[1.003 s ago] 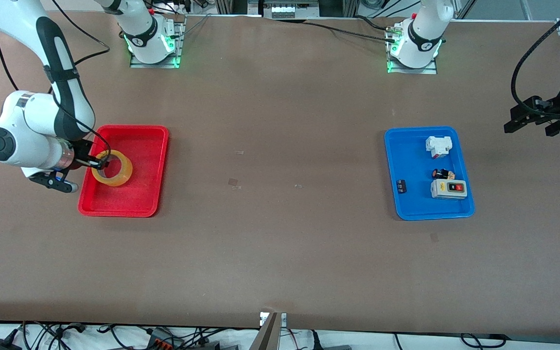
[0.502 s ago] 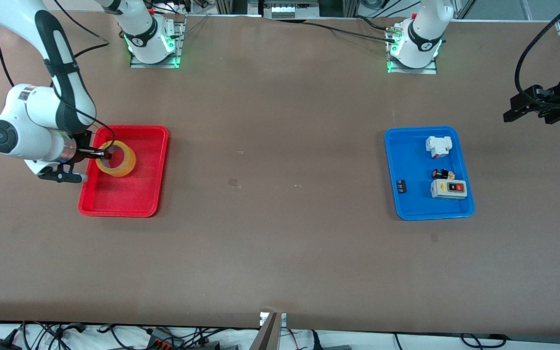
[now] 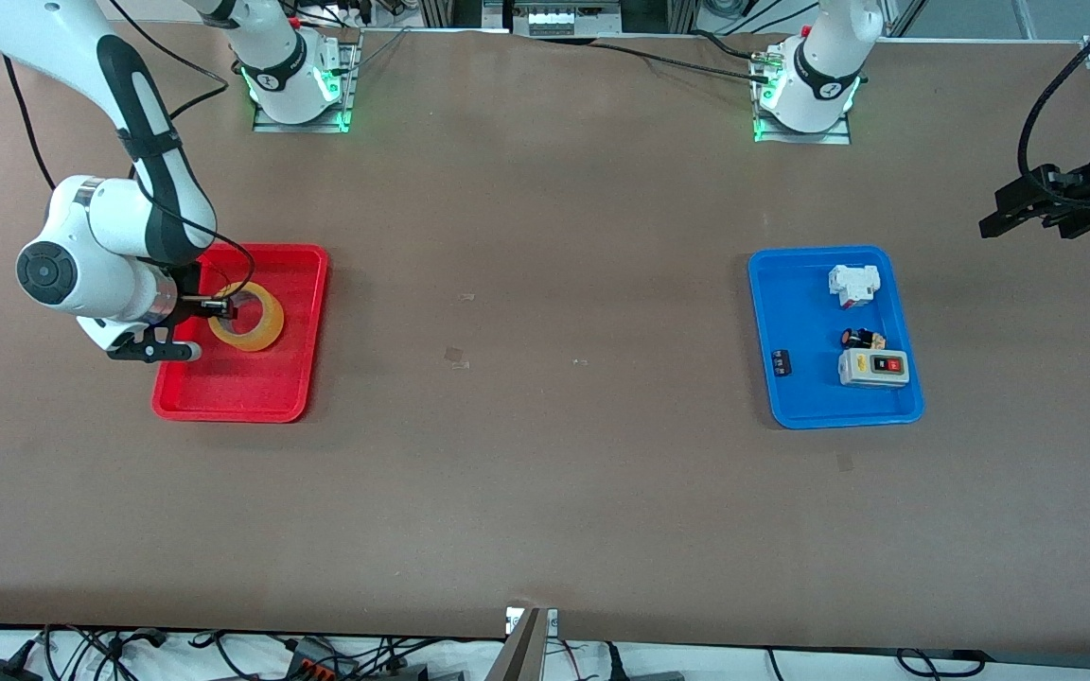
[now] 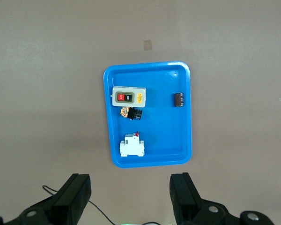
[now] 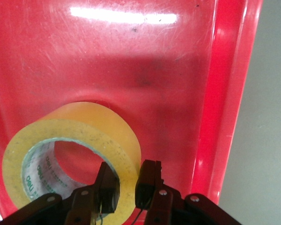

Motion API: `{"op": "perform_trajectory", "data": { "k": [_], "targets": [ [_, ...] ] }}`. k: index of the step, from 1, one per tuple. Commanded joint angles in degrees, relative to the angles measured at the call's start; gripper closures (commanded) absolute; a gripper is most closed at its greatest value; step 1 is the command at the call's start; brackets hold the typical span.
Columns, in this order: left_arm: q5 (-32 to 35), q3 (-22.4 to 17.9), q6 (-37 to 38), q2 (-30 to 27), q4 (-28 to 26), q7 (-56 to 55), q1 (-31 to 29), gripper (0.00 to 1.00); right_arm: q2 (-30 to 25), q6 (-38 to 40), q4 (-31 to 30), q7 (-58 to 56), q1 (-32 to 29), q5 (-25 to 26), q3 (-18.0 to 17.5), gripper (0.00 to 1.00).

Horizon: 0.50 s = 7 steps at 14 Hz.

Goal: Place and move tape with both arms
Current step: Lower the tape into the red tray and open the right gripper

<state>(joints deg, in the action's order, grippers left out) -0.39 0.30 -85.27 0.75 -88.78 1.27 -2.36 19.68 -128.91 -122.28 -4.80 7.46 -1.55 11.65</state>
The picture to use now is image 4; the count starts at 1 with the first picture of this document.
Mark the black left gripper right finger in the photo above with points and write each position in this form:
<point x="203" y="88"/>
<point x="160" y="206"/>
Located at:
<point x="185" y="197"/>

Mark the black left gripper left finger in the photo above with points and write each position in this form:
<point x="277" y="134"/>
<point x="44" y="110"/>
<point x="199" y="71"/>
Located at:
<point x="72" y="194"/>

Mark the brown square tape patch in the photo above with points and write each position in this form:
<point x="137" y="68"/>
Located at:
<point x="147" y="45"/>

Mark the blue plastic tray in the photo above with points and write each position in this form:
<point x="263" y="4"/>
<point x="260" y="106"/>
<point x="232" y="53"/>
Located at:
<point x="164" y="131"/>

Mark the white circuit breaker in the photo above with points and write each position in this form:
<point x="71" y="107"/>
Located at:
<point x="131" y="147"/>

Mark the black push button switch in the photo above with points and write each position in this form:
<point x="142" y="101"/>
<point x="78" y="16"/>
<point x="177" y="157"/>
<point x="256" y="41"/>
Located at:
<point x="134" y="114"/>

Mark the grey on-off switch box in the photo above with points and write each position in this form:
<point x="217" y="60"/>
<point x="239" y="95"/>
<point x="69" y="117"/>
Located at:
<point x="127" y="97"/>

